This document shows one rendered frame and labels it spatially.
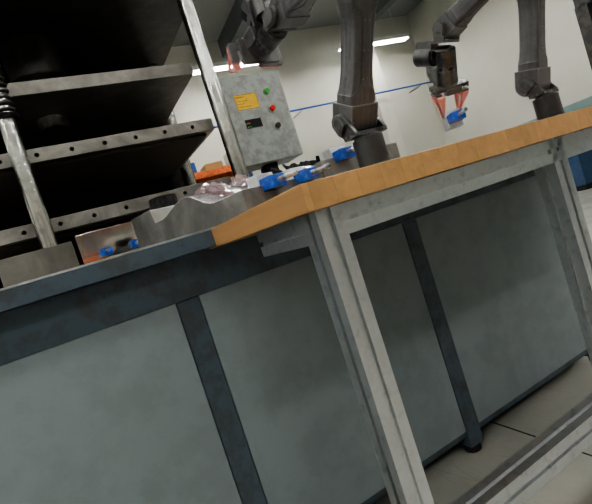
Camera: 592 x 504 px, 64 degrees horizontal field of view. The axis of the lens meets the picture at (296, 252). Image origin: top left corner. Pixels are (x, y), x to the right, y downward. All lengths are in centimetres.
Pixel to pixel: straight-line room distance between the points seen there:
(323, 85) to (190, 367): 867
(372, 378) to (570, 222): 55
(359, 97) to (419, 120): 945
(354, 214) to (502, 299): 91
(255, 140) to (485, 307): 121
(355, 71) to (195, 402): 73
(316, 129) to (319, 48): 159
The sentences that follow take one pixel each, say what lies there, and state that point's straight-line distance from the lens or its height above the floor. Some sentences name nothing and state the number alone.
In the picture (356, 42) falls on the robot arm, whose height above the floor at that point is 103.
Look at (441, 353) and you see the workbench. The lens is 137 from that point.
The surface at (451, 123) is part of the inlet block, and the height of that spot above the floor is 91.
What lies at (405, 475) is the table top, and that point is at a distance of 77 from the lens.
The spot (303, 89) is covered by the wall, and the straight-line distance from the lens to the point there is 927.
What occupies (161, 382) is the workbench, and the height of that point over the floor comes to 53.
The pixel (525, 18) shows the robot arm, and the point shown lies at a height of 107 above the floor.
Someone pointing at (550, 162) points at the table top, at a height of 72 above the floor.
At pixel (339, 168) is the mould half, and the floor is 86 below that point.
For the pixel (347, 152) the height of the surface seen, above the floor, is 89.
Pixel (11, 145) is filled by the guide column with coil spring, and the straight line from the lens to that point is 186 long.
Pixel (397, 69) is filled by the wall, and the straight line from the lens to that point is 1051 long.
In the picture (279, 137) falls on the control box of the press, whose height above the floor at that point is 117.
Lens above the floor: 74
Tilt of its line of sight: 3 degrees down
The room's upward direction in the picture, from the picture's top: 18 degrees counter-clockwise
